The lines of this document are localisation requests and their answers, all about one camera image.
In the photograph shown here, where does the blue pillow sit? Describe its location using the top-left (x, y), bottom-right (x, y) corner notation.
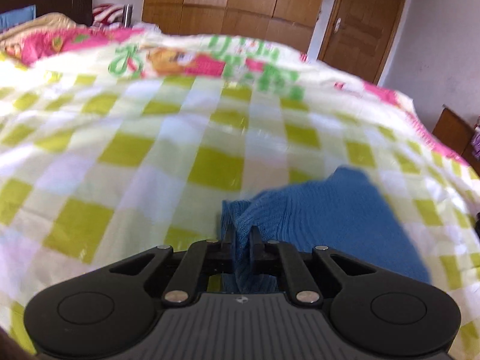
top-left (0, 5), bottom-right (37, 32)

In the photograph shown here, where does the wooden side cabinet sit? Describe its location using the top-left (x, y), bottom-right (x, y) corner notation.
top-left (433, 106), bottom-right (479, 174)

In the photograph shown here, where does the brown wooden door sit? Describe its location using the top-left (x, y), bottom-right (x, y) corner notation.
top-left (318, 0), bottom-right (405, 84)

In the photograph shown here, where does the pink floral blanket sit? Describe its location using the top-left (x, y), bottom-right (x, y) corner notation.
top-left (1, 27), bottom-right (143, 66)

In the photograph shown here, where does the brown wooden wardrobe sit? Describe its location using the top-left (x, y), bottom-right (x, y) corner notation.
top-left (142, 0), bottom-right (322, 52)

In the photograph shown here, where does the green checkered cartoon bed quilt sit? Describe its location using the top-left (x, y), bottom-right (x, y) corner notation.
top-left (1, 30), bottom-right (479, 359)

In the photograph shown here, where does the blue striped knit sweater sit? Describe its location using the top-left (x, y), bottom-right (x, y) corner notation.
top-left (220, 166), bottom-right (431, 293)

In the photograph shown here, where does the red white striped cloth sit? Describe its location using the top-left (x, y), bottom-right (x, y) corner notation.
top-left (92, 3), bottom-right (124, 27)

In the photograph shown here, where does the steel thermos bottle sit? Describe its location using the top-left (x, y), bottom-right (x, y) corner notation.
top-left (121, 4), bottom-right (134, 28)

